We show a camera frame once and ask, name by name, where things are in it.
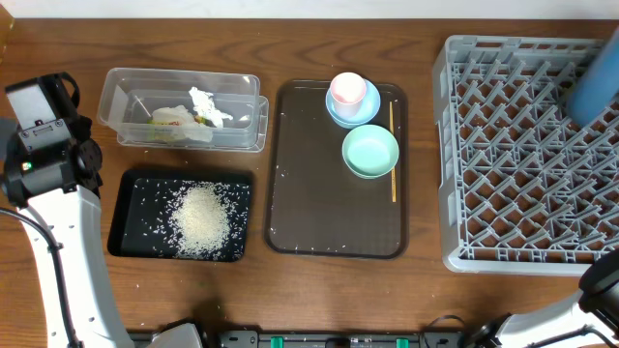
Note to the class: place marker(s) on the wooden chopstick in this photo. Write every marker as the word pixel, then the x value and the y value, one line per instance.
pixel 393 171

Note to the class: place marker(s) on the clear plastic bin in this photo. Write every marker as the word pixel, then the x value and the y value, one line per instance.
pixel 131 95

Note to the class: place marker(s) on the light blue small bowl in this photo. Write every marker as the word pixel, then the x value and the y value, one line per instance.
pixel 368 110

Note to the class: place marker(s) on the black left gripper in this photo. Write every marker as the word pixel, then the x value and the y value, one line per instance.
pixel 84 143

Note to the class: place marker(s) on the mint green bowl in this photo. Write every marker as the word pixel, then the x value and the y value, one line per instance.
pixel 370 151

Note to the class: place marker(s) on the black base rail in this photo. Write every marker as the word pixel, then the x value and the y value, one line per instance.
pixel 253 339

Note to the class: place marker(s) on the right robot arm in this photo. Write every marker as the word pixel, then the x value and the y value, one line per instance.
pixel 587 317

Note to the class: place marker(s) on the white rice pile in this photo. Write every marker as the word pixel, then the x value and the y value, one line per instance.
pixel 188 219

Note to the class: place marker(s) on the grey dishwasher rack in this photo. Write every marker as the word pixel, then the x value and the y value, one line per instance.
pixel 524 190

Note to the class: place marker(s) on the black tray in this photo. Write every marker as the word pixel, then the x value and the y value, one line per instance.
pixel 124 198

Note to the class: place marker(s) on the pink plastic cup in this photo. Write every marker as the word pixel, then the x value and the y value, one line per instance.
pixel 348 90

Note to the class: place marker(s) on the yellow green snack wrapper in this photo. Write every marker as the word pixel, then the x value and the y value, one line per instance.
pixel 197 120

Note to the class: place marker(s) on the brown serving tray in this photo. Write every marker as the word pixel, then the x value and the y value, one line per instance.
pixel 316 205

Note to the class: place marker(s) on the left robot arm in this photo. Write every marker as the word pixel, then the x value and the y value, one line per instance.
pixel 64 230

